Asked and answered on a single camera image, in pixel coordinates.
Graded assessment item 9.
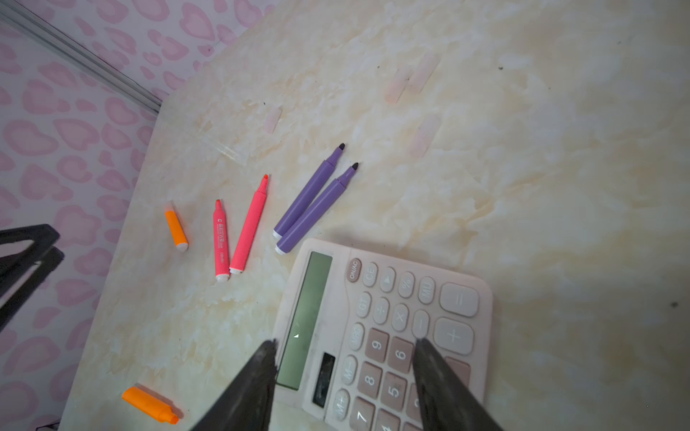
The orange highlighter pen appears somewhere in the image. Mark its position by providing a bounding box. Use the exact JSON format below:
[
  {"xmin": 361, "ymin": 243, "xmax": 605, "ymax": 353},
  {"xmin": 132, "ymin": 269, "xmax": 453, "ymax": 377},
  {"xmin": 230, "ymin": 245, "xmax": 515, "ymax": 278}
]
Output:
[
  {"xmin": 165, "ymin": 201, "xmax": 189, "ymax": 252},
  {"xmin": 122, "ymin": 386, "xmax": 179, "ymax": 425}
]

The purple highlighter pen lower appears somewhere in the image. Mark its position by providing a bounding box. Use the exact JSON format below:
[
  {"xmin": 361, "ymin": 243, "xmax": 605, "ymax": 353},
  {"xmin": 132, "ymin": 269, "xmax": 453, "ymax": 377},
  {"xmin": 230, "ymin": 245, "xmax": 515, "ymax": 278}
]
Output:
[{"xmin": 275, "ymin": 163, "xmax": 359, "ymax": 254}]

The purple highlighter pen upper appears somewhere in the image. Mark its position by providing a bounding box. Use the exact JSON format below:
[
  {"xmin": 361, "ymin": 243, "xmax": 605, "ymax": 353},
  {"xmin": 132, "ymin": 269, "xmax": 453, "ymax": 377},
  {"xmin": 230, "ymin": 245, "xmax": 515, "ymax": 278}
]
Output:
[{"xmin": 273, "ymin": 143, "xmax": 346, "ymax": 240}]

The translucent pink cap right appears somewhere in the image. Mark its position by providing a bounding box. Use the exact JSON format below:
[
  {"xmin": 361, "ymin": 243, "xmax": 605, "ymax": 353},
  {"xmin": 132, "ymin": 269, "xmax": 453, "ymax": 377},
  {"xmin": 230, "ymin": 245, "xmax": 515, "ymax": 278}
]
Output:
[{"xmin": 385, "ymin": 65, "xmax": 413, "ymax": 104}]

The pink highlighter pen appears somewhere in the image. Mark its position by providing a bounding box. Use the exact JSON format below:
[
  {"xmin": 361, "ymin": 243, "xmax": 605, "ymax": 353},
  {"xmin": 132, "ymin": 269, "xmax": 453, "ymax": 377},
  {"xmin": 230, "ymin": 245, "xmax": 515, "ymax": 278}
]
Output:
[
  {"xmin": 213, "ymin": 199, "xmax": 230, "ymax": 282},
  {"xmin": 229, "ymin": 174, "xmax": 269, "ymax": 274}
]

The translucent pink cap left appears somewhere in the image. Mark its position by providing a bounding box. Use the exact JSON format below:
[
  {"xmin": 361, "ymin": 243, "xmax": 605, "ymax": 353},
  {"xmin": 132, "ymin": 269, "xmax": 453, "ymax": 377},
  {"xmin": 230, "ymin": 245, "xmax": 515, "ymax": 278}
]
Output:
[{"xmin": 264, "ymin": 107, "xmax": 282, "ymax": 134}]

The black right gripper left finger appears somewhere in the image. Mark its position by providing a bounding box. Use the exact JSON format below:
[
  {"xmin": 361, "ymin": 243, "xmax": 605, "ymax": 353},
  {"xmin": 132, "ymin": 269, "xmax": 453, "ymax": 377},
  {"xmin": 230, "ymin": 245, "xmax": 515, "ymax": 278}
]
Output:
[{"xmin": 192, "ymin": 339, "xmax": 278, "ymax": 431}]

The purple highlighter pen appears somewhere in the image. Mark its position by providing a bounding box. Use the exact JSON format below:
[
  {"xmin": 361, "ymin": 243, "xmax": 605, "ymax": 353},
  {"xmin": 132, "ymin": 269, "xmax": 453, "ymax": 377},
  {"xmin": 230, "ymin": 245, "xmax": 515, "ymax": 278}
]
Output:
[
  {"xmin": 273, "ymin": 143, "xmax": 346, "ymax": 240},
  {"xmin": 275, "ymin": 163, "xmax": 359, "ymax": 254}
]

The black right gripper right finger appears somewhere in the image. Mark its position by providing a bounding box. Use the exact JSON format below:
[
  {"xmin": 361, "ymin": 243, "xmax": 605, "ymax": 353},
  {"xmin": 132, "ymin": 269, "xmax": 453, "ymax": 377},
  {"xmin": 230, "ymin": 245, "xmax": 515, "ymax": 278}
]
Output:
[{"xmin": 413, "ymin": 339, "xmax": 503, "ymax": 431}]

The translucent pink cap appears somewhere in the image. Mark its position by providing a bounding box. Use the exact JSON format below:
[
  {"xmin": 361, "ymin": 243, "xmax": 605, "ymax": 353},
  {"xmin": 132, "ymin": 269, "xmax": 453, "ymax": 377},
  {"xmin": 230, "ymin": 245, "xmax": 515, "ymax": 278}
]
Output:
[
  {"xmin": 264, "ymin": 107, "xmax": 282, "ymax": 134},
  {"xmin": 409, "ymin": 114, "xmax": 442, "ymax": 158},
  {"xmin": 385, "ymin": 65, "xmax": 413, "ymax": 104},
  {"xmin": 407, "ymin": 52, "xmax": 440, "ymax": 93}
]

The pink white calculator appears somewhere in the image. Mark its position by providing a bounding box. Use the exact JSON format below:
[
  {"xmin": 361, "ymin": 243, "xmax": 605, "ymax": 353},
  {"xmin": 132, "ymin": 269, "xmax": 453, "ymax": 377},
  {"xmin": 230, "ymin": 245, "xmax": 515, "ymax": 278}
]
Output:
[{"xmin": 274, "ymin": 239, "xmax": 493, "ymax": 430}]

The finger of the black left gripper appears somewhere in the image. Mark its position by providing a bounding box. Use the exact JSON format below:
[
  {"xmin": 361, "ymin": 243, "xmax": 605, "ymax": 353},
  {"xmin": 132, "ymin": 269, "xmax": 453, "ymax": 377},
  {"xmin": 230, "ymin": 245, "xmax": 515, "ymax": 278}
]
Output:
[{"xmin": 1, "ymin": 224, "xmax": 65, "ymax": 330}]

